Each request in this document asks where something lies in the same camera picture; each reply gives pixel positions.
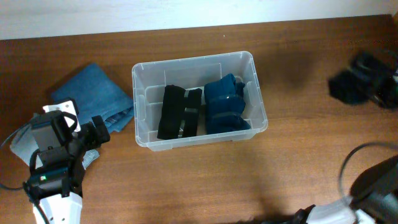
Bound light blue jeans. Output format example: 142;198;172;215
10;124;100;169

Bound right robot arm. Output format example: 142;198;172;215
302;60;397;223

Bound clear plastic storage container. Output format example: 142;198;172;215
132;51;269;151

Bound black taped clothing bundle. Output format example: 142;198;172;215
157;85;202;140

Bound dark navy clothing bundle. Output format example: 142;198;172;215
328;52;391;105

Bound dark blue jeans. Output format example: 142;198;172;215
51;63;134;133

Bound left black camera cable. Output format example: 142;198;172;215
0;111;78;224

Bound right black camera cable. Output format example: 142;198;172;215
338;141;398;206

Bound black camera cable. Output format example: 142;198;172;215
0;111;78;224
338;141;398;206

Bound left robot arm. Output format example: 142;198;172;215
23;110;110;224

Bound blue taped clothing bundle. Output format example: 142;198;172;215
204;73;251;134

